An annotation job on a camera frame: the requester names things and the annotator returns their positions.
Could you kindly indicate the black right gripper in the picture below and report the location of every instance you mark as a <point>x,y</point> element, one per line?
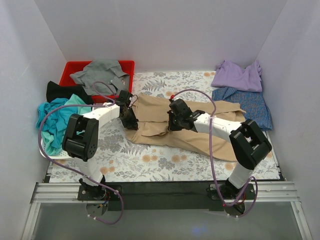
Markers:
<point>173,122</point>

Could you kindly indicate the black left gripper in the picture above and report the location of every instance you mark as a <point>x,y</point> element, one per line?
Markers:
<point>128,118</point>

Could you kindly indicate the beige polo shirt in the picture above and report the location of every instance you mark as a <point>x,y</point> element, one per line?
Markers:
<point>152,116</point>

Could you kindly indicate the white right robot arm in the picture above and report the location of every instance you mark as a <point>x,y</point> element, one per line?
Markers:
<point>249,143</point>

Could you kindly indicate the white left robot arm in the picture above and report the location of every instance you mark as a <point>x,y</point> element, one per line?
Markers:
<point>82,132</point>

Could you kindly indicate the floral table mat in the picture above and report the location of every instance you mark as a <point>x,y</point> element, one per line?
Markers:
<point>122,161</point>

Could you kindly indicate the grey button shirt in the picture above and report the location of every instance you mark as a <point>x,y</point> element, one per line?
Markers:
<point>103,76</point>

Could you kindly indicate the lavender t shirt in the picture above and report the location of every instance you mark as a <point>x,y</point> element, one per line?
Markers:
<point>229,74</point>

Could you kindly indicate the white laundry basket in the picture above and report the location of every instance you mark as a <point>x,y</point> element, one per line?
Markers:
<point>54,128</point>

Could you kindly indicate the blue t shirt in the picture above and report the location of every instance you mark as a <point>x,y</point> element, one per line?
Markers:
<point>51,117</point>

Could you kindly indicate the blue checked shirt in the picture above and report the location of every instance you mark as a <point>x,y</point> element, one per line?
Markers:
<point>252,103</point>

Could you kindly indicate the red plastic bin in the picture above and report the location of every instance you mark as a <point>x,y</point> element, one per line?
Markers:
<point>128,66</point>

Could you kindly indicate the black t shirt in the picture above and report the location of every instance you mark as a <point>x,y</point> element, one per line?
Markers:
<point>54,91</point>

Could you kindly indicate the mint green t shirt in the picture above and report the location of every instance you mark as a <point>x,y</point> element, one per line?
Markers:
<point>75,105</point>

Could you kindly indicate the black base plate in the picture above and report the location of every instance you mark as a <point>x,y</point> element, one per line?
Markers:
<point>178,195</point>

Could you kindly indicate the aluminium mounting rail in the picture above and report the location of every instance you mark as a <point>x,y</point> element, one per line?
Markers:
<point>267,191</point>

